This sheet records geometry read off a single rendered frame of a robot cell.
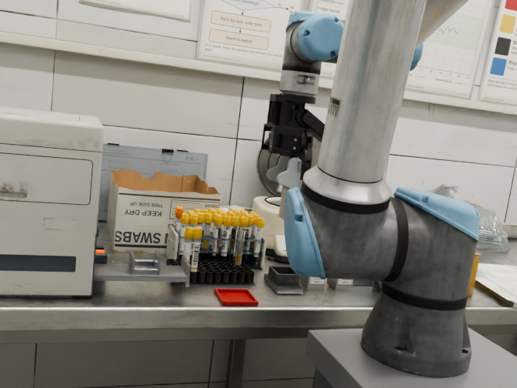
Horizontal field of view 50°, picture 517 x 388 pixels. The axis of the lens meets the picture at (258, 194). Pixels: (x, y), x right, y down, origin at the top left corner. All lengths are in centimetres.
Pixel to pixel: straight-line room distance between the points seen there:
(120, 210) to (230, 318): 40
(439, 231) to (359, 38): 27
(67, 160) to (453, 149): 139
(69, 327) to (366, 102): 61
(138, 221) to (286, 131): 42
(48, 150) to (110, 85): 66
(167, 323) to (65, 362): 81
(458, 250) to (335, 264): 16
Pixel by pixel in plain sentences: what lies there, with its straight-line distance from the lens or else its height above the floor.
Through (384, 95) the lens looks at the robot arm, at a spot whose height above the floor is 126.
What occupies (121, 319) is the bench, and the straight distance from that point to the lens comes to 98.
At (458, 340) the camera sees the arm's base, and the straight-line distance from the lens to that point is 80.
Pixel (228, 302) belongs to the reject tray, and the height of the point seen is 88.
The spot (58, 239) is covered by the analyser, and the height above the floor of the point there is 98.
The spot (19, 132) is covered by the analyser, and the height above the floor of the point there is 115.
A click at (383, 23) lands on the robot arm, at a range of 64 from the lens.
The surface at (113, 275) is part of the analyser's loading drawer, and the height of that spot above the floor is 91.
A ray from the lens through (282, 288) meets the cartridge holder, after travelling 111.
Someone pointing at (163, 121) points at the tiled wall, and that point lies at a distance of 160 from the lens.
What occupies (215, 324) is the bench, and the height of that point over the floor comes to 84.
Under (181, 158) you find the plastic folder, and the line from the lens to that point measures 158.
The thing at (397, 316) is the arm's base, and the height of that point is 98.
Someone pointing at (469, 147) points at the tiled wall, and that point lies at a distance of 204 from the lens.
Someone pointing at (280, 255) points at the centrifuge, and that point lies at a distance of 132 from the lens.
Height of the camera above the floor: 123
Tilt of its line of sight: 9 degrees down
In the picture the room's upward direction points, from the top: 7 degrees clockwise
